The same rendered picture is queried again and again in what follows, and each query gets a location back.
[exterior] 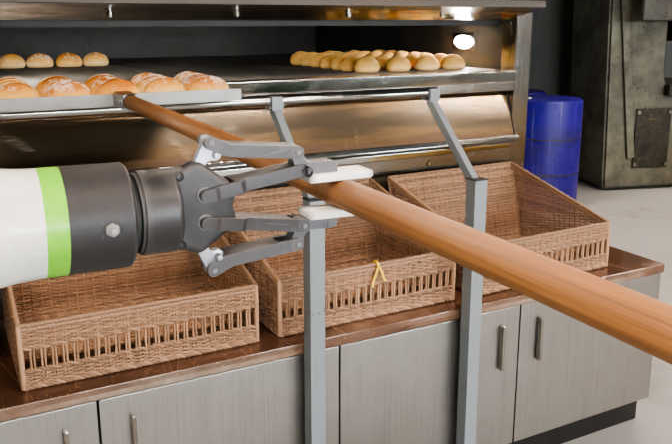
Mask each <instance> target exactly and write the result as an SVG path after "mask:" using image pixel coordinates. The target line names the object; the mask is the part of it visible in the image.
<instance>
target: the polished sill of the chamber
mask: <svg viewBox="0 0 672 444"><path fill-rule="evenodd" d="M225 82H226V83H227V84H228V86H229V89H241V95H257V94H277V93H298V92H318V91H338V90H359V89H379V88H400V87H420V86H440V85H461V84H481V83H502V82H514V71H510V70H489V71H463V72H438V73H412V74H387V75H361V76H336V77H310V78H285V79H259V80H234V81H225Z"/></svg>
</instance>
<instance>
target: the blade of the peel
mask: <svg viewBox="0 0 672 444"><path fill-rule="evenodd" d="M136 94H138V97H139V98H141V99H143V100H146V101H149V102H151V103H154V104H156V105H165V104H185V103H204V102H224V101H241V89H218V90H195V91H172V92H149V93H136ZM106 107H116V106H115V103H114V94H103V95H80V96H57V97H34V98H10V99H0V113H8V112H28V111H48V110H67V109H87V108H106Z"/></svg>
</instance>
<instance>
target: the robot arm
mask: <svg viewBox="0 0 672 444"><path fill-rule="evenodd" d="M197 143H198V148H197V150H196V152H195V155H194V157H193V159H192V160H189V161H187V162H185V163H183V164H182V165H180V166H177V167H171V168H159V169H147V170H135V171H132V172H131V173H130V174H129V173H128V171H127V169H126V167H125V166H124V165H123V164H122V163H120V162H112V163H98V164H85V165H71V166H58V167H43V168H29V169H0V289H1V288H4V287H8V286H11V285H15V284H19V283H24V282H28V281H34V280H39V279H46V278H53V277H60V276H68V275H74V274H81V273H89V272H96V271H103V270H110V269H118V268H125V267H131V266H132V265H133V263H134V262H135V260H136V257H137V253H139V254H140V255H149V254H156V253H164V252H172V251H178V250H187V251H190V252H192V253H197V255H198V257H199V258H200V260H201V263H200V265H201V267H202V268H203V269H204V270H205V271H206V272H207V273H208V274H209V275H210V276H212V277H216V276H218V275H220V274H221V273H223V272H225V271H226V270H228V269H229V268H231V267H232V266H236V265H240V264H245V263H249V262H253V261H257V260H261V259H265V258H270V257H274V256H278V255H282V254H286V253H290V252H294V251H299V250H301V249H302V248H303V246H304V241H303V239H304V236H305V234H306V233H307V232H308V231H309V230H314V229H323V228H331V227H334V226H336V225H337V217H347V216H354V215H352V214H350V213H348V212H346V211H344V210H342V209H340V208H337V207H335V206H333V205H331V204H320V205H310V206H300V207H298V213H299V214H300V215H296V214H294V213H292V214H273V213H249V212H235V211H234V209H233V202H234V198H235V196H237V195H241V194H244V193H245V192H247V191H251V190H254V189H258V188H262V187H266V186H270V185H274V184H278V183H282V182H286V181H290V180H294V179H298V178H299V179H301V180H304V181H306V182H308V183H310V184H313V183H322V182H331V181H341V180H350V179H359V178H368V177H372V176H373V171H372V170H371V169H368V168H365V167H362V166H360V165H354V166H343V167H338V162H336V161H333V160H330V159H327V158H323V159H312V160H305V157H304V149H303V148H302V147H300V146H298V145H295V144H292V143H288V142H257V141H225V140H219V139H217V138H214V137H212V136H210V135H207V134H204V133H202V134H199V135H198V137H197ZM221 155H223V156H227V157H237V158H285V159H288V162H284V163H280V164H276V165H272V166H268V167H264V168H259V169H255V170H251V171H247V172H243V173H239V174H230V175H225V176H221V175H219V174H217V173H216V172H214V171H213V170H211V169H210V168H208V167H207V166H205V164H206V163H207V162H209V161H217V160H219V159H220V157H221ZM245 230H250V231H284V232H287V233H284V234H279V235H275V236H271V237H266V238H262V239H257V240H253V241H249V242H244V243H240V244H235V245H231V246H227V247H223V248H221V249H219V248H217V247H213V248H208V247H209V246H211V245H212V244H213V243H214V242H215V241H216V240H217V239H219V238H220V237H221V236H222V235H223V234H224V233H225V232H227V231H245Z"/></svg>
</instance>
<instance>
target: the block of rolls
mask: <svg viewBox="0 0 672 444"><path fill-rule="evenodd" d="M290 62H291V64H292V65H302V66H311V67H321V68H324V69H333V70H343V71H356V72H357V73H372V72H378V70H387V71H389V72H404V71H409V70H410V69H416V70H421V71H425V70H437V69H438V68H442V69H463V68H464V67H465V61H464V59H463V58H462V57H461V56H459V55H456V54H449V55H446V54H443V53H437V54H435V55H433V54H431V53H426V52H423V53H420V52H410V53H409V52H406V51H398V52H397V51H395V50H388V51H385V50H381V49H377V50H374V51H373V52H370V51H358V50H350V51H348V52H340V51H331V50H330V51H325V52H323V53H316V52H308V53H307V52H305V51H298V52H295V53H294V54H293V55H292V56H291V59H290Z"/></svg>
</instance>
